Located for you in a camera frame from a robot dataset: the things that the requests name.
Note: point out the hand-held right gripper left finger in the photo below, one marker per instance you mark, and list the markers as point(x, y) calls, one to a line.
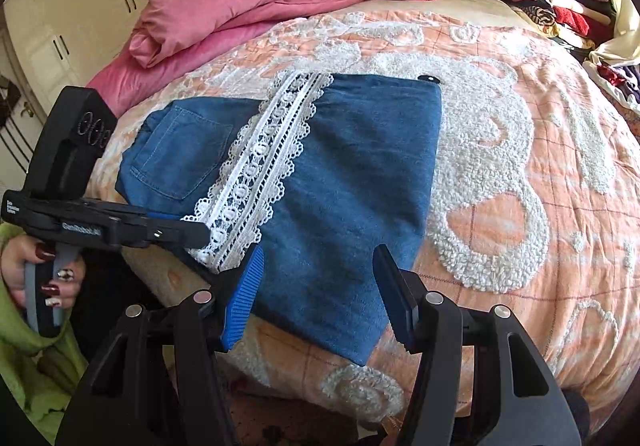
point(245, 296)

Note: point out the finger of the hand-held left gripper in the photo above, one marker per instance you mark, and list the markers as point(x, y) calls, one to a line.
point(180, 233)

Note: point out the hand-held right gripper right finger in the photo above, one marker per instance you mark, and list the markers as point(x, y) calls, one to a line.
point(400, 306)

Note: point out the blue denim pants lace trim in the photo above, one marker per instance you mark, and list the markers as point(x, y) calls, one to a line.
point(340, 186)

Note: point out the person's green sleeved left forearm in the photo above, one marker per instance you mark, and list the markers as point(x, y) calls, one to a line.
point(30, 376)

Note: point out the person's left hand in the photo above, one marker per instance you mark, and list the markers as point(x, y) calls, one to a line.
point(15, 268)

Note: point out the peach patterned bedspread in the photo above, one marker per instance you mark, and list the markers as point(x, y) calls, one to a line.
point(510, 186)

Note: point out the pink quilt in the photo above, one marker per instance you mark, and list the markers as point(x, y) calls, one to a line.
point(240, 10)

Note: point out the floral basket of clothes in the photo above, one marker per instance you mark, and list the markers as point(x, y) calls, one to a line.
point(617, 80)

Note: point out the cream curtain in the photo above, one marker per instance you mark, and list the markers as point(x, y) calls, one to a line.
point(622, 40)

